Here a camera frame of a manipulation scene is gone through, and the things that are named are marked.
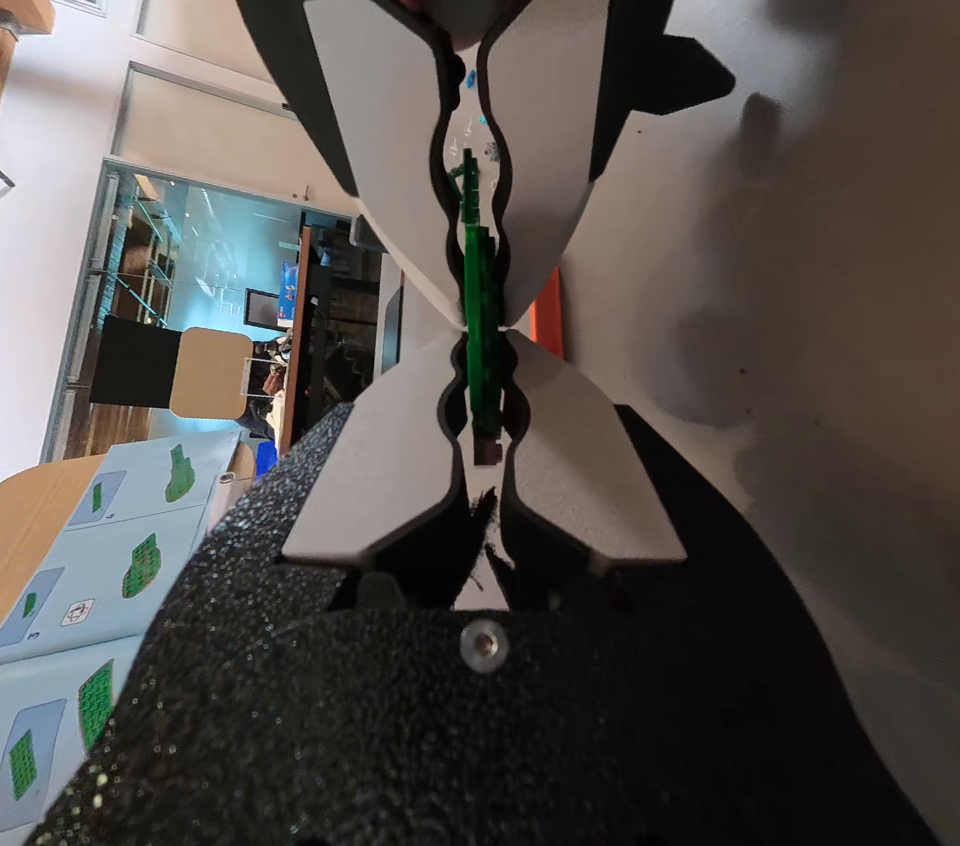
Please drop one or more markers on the black framed screen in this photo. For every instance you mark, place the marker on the black framed screen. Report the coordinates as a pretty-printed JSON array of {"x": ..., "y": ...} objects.
[{"x": 261, "y": 308}]

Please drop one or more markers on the blue lego box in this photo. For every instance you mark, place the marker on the blue lego box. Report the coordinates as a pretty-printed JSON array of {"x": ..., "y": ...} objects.
[{"x": 289, "y": 291}]

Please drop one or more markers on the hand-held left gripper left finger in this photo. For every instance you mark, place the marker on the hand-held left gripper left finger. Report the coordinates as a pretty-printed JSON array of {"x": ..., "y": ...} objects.
[{"x": 375, "y": 478}]

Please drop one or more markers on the green lego plate assembly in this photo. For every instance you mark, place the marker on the green lego plate assembly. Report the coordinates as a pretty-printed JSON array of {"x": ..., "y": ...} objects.
[{"x": 480, "y": 306}]

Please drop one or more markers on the black rectangular panel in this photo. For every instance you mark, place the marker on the black rectangular panel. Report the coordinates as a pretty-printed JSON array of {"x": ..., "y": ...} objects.
[{"x": 135, "y": 362}]

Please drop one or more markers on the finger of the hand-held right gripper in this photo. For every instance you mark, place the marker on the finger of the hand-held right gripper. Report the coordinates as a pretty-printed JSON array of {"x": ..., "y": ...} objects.
[
  {"x": 555, "y": 141},
  {"x": 382, "y": 133}
]

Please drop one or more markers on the lego instruction booklet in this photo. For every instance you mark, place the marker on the lego instruction booklet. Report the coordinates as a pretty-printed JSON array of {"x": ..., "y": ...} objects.
[{"x": 187, "y": 523}]

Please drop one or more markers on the orange brick separator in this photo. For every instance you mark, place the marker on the orange brick separator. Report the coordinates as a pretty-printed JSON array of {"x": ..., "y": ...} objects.
[{"x": 549, "y": 313}]

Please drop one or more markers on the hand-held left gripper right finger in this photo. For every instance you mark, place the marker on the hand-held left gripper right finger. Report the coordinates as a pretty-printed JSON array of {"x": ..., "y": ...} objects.
[{"x": 592, "y": 478}]

